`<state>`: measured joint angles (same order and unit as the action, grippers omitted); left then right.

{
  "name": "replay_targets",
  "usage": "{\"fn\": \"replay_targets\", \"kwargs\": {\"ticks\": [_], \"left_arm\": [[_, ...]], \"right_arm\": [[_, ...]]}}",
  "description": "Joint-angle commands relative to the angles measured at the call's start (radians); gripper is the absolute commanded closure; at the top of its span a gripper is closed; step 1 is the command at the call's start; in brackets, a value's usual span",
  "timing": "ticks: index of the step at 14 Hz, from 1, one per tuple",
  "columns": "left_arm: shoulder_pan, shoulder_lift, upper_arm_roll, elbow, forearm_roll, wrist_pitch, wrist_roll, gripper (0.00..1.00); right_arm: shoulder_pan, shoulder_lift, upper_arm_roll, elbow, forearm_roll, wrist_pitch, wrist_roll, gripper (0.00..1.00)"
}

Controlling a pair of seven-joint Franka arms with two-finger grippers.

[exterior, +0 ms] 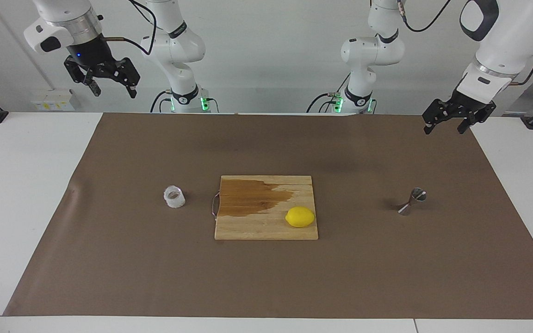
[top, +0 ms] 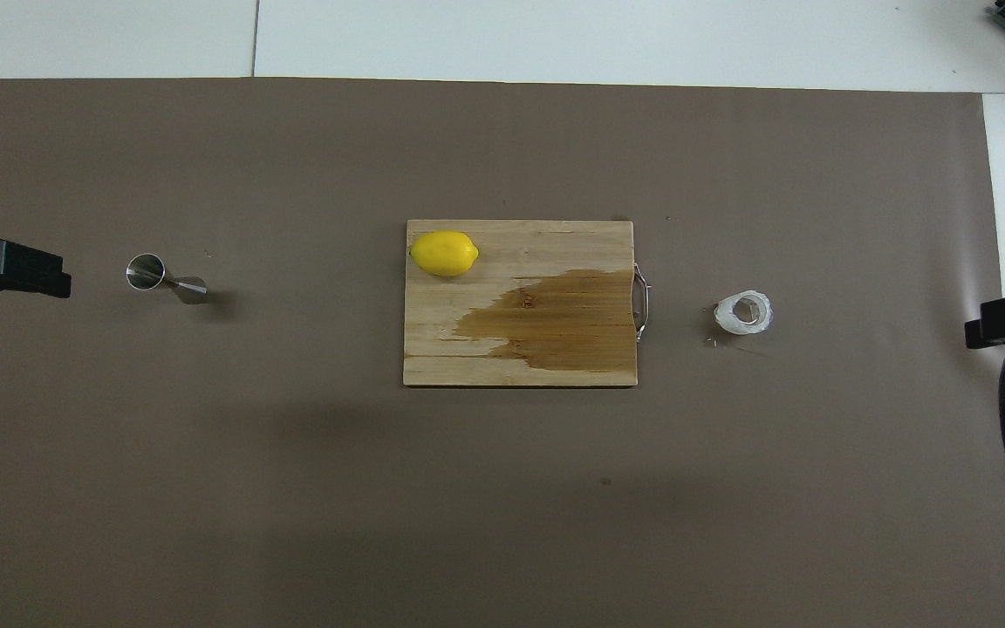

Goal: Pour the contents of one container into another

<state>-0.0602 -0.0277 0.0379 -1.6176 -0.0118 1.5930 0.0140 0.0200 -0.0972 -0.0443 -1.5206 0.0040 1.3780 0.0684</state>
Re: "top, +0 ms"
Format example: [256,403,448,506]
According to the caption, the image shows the yellow lemon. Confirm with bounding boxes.
[409,229,480,278]

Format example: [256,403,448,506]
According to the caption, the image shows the brown paper table mat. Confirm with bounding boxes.
[0,77,1005,628]

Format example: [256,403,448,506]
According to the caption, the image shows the steel double jigger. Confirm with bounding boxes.
[126,253,209,305]

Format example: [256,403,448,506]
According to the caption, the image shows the wooden cutting board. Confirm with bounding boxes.
[402,218,652,389]

